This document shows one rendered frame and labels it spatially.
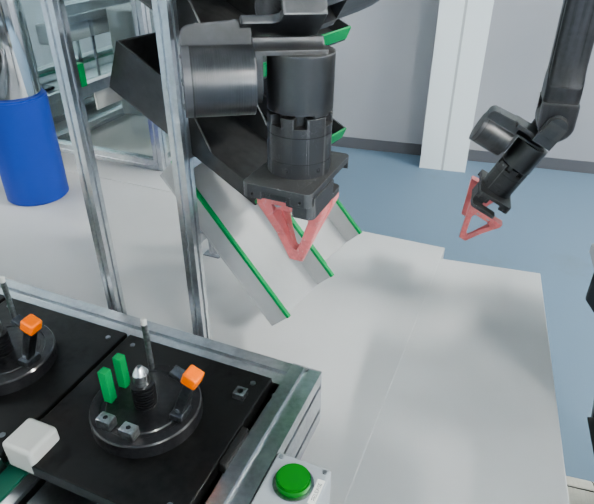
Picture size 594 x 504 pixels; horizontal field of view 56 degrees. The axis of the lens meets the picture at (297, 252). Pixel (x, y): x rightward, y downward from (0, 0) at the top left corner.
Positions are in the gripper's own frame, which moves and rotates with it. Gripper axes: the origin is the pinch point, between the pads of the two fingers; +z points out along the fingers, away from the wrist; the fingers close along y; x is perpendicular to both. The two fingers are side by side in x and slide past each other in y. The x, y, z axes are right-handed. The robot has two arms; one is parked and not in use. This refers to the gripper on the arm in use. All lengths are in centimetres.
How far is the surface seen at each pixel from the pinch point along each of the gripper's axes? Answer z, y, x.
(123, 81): -8.2, -18.8, -34.5
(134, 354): 26.6, -3.7, -26.8
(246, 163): 1.8, -21.4, -17.0
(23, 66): 4, -54, -93
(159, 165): 36, -81, -78
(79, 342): 26.8, -2.6, -36.0
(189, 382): 17.0, 5.8, -10.5
